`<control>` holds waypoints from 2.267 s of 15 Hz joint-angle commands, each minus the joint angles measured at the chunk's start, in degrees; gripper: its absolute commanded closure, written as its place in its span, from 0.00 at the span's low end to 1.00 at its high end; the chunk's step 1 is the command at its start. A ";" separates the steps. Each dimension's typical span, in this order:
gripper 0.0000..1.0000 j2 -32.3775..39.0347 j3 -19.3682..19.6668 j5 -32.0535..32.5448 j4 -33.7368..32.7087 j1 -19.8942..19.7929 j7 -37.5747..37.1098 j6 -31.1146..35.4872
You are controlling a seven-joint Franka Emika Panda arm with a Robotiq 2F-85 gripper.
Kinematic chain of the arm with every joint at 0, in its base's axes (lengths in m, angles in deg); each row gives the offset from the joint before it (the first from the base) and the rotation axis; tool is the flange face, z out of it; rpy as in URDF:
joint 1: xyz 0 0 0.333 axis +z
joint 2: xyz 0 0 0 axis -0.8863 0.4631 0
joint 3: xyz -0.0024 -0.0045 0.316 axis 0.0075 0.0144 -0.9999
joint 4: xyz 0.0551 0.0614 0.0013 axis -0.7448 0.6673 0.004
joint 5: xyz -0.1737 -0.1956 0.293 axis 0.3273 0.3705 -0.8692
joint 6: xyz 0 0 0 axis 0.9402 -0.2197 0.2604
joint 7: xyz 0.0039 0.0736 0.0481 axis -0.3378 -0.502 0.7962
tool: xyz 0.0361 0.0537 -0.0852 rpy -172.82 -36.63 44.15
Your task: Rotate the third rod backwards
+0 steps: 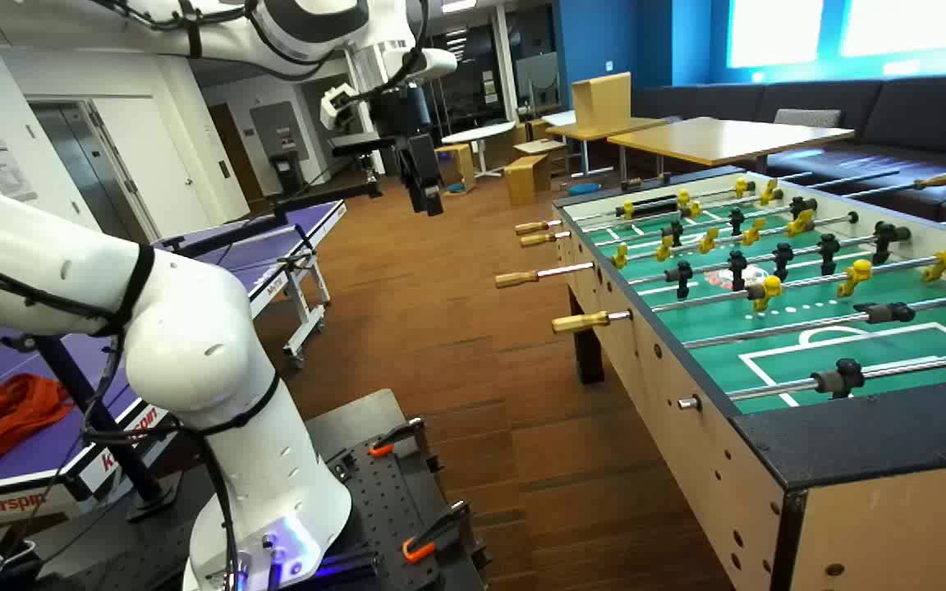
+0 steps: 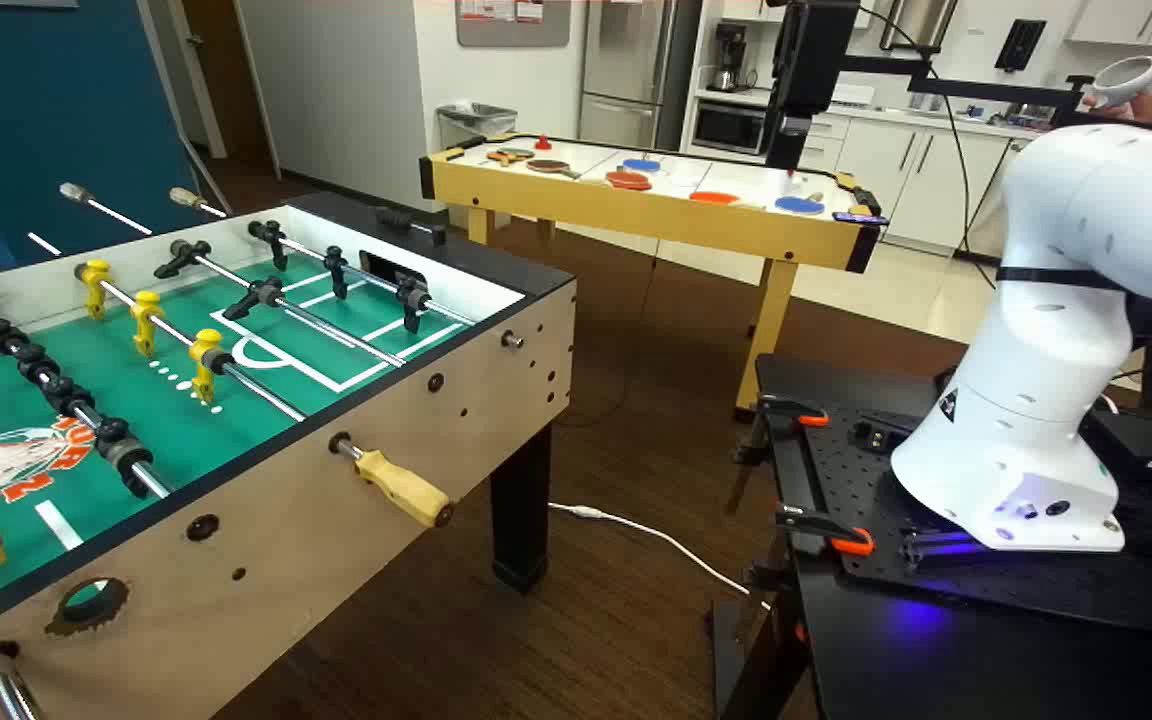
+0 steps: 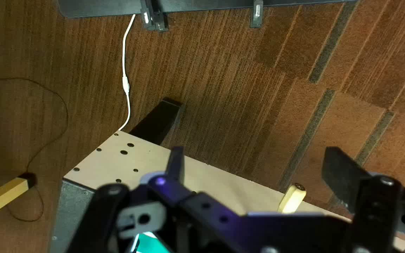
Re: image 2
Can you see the white VR controller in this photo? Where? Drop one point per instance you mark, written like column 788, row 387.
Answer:
column 1137, row 62

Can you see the three yellow players rod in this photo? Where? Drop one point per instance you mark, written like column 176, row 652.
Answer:
column 403, row 487

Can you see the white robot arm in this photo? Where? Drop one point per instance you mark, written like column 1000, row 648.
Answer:
column 1041, row 400

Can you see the white kitchen base cabinets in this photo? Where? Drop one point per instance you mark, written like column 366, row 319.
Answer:
column 897, row 174

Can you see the blue air hockey pusher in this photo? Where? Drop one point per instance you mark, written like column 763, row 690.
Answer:
column 642, row 167
column 800, row 207

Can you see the small black device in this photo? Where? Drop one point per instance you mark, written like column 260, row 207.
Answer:
column 881, row 432

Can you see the microwave oven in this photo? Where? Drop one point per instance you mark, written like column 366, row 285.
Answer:
column 728, row 129

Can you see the black coffee maker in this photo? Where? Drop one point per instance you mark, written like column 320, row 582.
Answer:
column 728, row 59

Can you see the red air hockey pusher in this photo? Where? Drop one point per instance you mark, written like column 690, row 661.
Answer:
column 714, row 198
column 630, row 182

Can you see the black orange clamp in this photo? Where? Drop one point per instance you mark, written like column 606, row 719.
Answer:
column 855, row 540
column 811, row 422

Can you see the stainless steel fridge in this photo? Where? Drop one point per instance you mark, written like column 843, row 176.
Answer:
column 622, row 64

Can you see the yellow air hockey table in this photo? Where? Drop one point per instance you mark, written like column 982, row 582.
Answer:
column 630, row 213

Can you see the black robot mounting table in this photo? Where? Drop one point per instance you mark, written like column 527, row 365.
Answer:
column 1000, row 642

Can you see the dark table tennis paddle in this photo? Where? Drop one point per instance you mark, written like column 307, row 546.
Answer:
column 552, row 167

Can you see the white red label sticker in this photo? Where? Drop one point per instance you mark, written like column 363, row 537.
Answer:
column 508, row 20

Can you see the brown wooden door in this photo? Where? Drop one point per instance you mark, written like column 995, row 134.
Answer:
column 239, row 81

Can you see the foosball table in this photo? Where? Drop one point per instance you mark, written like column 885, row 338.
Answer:
column 338, row 563

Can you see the white wall cabinets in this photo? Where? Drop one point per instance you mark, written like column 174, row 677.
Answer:
column 1137, row 20

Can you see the black camera stand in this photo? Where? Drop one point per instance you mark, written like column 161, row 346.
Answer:
column 811, row 64

